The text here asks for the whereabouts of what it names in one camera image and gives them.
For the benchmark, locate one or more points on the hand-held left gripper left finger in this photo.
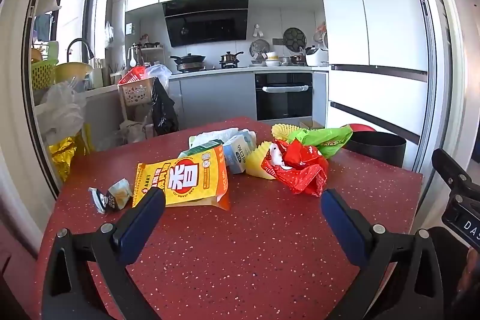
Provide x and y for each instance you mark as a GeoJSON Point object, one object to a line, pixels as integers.
{"type": "Point", "coordinates": [142, 226]}

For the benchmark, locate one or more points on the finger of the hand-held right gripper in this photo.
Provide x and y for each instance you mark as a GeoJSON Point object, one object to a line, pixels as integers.
{"type": "Point", "coordinates": [448, 164]}

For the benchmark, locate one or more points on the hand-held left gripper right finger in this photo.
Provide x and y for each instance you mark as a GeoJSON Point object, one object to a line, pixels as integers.
{"type": "Point", "coordinates": [345, 226]}

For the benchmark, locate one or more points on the small black-white wrapper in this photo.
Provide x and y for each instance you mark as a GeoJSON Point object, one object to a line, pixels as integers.
{"type": "Point", "coordinates": [108, 198]}

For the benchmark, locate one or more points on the yellow snack bag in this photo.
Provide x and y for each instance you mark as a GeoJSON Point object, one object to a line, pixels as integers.
{"type": "Point", "coordinates": [187, 177]}

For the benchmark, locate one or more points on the red wrapper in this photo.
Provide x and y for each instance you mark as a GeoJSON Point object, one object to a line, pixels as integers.
{"type": "Point", "coordinates": [300, 173]}

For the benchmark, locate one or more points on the black trash bin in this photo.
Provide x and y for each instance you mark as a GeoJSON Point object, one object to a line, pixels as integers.
{"type": "Point", "coordinates": [378, 151]}

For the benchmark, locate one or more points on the green plastic bag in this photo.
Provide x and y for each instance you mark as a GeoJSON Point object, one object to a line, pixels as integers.
{"type": "Point", "coordinates": [330, 142]}

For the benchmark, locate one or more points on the green packet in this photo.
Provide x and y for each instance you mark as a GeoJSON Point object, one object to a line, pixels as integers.
{"type": "Point", "coordinates": [204, 146]}

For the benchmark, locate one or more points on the white paper towel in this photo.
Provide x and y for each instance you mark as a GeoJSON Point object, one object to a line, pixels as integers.
{"type": "Point", "coordinates": [213, 135]}

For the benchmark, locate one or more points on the blue-white milk carton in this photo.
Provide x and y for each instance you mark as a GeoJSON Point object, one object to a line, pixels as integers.
{"type": "Point", "coordinates": [238, 155]}

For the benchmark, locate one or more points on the red stool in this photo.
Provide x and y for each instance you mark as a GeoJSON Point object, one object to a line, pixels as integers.
{"type": "Point", "coordinates": [362, 127]}

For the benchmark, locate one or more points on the gold foil bag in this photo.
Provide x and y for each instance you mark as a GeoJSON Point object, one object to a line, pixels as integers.
{"type": "Point", "coordinates": [63, 155]}

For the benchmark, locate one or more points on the cardboard box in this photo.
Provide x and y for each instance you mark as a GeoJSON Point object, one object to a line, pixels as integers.
{"type": "Point", "coordinates": [311, 124]}

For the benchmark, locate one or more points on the black hanging bag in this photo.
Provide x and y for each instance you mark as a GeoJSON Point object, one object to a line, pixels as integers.
{"type": "Point", "coordinates": [164, 110]}

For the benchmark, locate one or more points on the beige trolley basket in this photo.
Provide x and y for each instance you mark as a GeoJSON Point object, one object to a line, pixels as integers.
{"type": "Point", "coordinates": [137, 93]}

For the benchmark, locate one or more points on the clear plastic bag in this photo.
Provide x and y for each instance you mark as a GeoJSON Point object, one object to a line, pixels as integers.
{"type": "Point", "coordinates": [63, 110]}

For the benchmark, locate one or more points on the black built-in oven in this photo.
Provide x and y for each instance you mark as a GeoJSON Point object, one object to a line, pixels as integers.
{"type": "Point", "coordinates": [283, 98]}

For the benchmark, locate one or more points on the grey lower cabinets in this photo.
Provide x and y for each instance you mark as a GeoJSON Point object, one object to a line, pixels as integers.
{"type": "Point", "coordinates": [213, 98]}

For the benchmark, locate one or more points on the white refrigerator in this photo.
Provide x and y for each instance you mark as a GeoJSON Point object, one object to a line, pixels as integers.
{"type": "Point", "coordinates": [375, 24]}

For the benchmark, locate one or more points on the white rice cooker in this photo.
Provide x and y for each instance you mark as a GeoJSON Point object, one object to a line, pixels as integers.
{"type": "Point", "coordinates": [317, 57]}

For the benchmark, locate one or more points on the yellow bowl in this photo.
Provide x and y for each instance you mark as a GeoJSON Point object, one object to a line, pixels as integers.
{"type": "Point", "coordinates": [73, 70]}

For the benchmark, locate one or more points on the black wok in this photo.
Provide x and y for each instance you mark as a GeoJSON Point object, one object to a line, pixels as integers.
{"type": "Point", "coordinates": [189, 61]}

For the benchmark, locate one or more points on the white spice rack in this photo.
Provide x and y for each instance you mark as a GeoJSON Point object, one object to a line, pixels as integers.
{"type": "Point", "coordinates": [153, 54]}

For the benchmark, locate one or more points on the small dark pot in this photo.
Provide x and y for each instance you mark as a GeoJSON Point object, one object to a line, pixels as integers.
{"type": "Point", "coordinates": [298, 59]}

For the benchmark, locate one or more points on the stack of bowls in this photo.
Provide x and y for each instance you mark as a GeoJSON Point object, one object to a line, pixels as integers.
{"type": "Point", "coordinates": [272, 59]}

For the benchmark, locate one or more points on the green plastic basket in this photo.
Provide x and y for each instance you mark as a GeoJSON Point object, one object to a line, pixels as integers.
{"type": "Point", "coordinates": [42, 74]}

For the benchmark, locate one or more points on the steel cooking pot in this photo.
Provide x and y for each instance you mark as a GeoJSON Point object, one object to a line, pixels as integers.
{"type": "Point", "coordinates": [229, 58]}

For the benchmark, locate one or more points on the hanging white plastic bag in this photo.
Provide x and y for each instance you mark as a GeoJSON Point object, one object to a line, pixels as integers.
{"type": "Point", "coordinates": [109, 35]}

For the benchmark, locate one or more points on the round dark trivet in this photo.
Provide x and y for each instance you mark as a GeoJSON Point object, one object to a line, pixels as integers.
{"type": "Point", "coordinates": [294, 39]}

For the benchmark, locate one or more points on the black kitchen faucet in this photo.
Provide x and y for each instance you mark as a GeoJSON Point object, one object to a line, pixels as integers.
{"type": "Point", "coordinates": [71, 44]}

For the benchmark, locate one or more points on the round steamer rack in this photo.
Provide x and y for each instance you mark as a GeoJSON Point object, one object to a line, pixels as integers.
{"type": "Point", "coordinates": [259, 49]}

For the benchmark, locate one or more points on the black range hood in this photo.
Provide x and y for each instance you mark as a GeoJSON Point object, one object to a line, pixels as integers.
{"type": "Point", "coordinates": [206, 20]}

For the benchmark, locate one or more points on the window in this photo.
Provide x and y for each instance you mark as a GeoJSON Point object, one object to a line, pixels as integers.
{"type": "Point", "coordinates": [73, 5]}

